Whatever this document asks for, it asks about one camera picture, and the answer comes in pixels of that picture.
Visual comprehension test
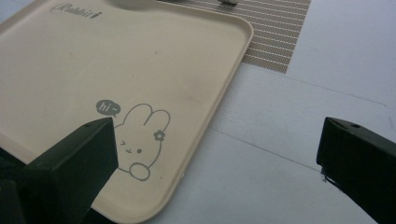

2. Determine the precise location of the beige tray with rabbit print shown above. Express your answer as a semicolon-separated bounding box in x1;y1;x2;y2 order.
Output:
0;0;255;224

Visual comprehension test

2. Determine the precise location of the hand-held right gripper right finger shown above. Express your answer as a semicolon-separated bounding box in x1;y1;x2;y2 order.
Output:
316;116;396;224

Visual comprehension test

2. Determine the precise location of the striped woven placemat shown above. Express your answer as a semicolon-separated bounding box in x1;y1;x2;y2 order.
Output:
160;0;312;75

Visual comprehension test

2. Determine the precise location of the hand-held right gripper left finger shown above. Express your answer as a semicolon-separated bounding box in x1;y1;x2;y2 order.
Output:
0;116;120;224

